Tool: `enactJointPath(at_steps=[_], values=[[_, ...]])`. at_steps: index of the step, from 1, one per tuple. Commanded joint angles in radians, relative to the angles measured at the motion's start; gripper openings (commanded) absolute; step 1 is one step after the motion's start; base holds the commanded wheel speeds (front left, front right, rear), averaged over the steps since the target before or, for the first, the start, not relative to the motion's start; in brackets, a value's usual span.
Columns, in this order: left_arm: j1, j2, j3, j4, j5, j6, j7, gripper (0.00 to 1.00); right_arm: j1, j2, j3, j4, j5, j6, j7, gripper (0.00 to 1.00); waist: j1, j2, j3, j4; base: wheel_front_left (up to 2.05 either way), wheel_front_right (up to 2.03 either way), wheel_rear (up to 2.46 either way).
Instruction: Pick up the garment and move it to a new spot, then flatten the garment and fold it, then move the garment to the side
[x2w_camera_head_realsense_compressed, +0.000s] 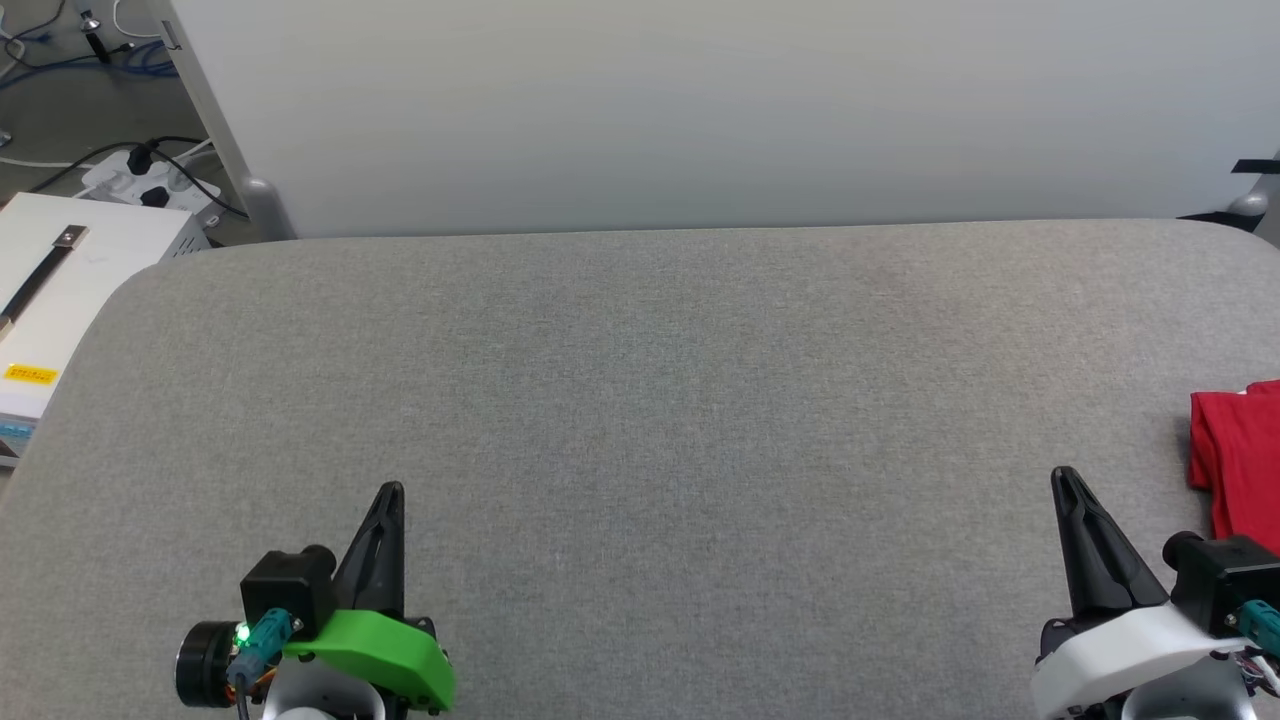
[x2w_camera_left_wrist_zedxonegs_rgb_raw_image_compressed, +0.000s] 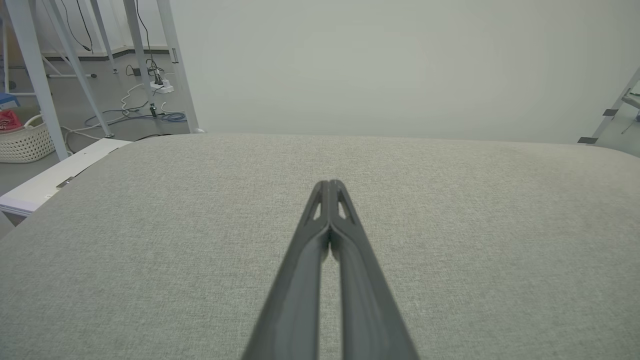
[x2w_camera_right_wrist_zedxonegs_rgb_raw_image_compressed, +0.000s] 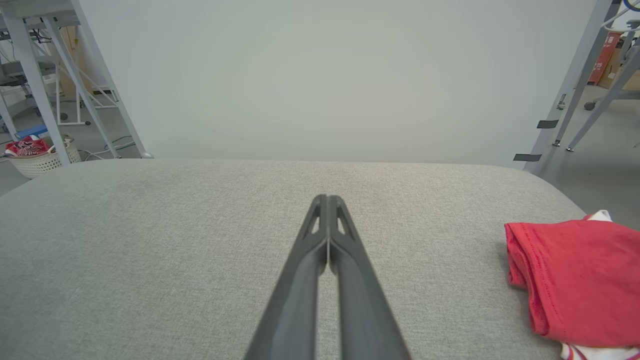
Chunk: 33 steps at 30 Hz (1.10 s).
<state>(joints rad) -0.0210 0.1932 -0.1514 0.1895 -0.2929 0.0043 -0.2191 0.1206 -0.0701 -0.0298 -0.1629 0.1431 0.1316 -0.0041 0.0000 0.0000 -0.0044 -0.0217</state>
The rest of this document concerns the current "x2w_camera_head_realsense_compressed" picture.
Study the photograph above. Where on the white partition panel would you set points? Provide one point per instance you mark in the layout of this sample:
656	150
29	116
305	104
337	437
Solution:
700	110

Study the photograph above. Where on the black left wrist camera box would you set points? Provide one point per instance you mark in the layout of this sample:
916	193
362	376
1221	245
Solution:
288	590

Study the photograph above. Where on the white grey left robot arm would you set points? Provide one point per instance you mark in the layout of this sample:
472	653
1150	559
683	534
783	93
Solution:
320	690

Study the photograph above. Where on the red and white shirt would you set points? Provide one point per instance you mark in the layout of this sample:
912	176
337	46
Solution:
1245	460

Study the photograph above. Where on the grey fabric sofa cushion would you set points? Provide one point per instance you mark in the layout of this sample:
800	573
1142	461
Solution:
700	450

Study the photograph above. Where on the white power strip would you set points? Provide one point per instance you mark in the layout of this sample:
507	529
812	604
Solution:
150	180

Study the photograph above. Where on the grey metal partition foot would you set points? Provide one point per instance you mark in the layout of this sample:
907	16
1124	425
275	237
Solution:
1250	200
266	208

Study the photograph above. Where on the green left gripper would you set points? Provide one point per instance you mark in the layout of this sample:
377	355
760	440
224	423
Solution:
395	650

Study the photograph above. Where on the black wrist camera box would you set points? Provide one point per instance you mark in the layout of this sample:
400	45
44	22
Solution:
288	590
1225	580

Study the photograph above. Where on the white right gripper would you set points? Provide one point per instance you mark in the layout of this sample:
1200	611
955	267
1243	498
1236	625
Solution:
1130	650

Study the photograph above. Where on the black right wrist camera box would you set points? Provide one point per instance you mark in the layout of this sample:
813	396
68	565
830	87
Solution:
1225	580

